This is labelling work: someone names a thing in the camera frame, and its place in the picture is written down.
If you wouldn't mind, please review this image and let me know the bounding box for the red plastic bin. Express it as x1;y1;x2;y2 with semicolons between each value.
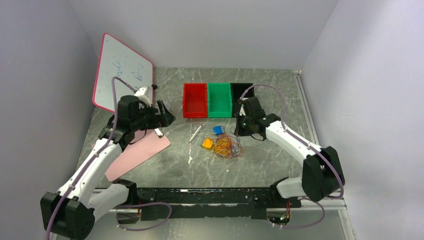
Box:
182;83;208;119

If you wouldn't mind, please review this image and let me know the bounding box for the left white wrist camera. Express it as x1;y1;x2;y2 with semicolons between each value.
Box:
134;86;153;106

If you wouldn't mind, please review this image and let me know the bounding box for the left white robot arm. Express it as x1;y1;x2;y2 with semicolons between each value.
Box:
40;95;176;240

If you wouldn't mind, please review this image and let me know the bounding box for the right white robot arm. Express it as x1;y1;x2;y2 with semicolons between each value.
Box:
234;96;346;207

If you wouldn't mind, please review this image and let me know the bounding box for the yellow eraser block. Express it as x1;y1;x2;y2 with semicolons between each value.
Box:
201;138;215;151

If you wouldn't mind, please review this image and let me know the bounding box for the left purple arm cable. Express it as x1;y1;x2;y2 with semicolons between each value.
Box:
44;76;173;240

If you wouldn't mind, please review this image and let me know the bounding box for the clear jar of paperclips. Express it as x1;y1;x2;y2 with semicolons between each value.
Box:
163;101;170;111

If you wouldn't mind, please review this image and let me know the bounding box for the blue eraser block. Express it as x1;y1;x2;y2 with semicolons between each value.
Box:
212;125;225;136

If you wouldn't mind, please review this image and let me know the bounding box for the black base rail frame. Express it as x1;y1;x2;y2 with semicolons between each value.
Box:
56;187;347;222

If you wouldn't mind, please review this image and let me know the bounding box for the white marker pen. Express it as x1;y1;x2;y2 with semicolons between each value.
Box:
189;124;203;143

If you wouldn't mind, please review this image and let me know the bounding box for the pink framed whiteboard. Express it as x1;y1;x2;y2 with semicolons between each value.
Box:
92;33;154;112

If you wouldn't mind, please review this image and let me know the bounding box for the coloured cable bundle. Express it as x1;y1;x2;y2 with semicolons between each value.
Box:
210;133;245;161

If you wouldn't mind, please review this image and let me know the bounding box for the black plastic bin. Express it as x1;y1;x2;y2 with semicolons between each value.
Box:
230;82;253;117

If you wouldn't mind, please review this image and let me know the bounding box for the pink clipboard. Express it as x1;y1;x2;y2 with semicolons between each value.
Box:
105;130;171;182

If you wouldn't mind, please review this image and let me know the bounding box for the green plastic bin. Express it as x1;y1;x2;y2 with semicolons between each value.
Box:
207;82;233;118

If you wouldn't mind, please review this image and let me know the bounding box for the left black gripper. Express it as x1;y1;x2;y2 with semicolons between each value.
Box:
131;99;176;132

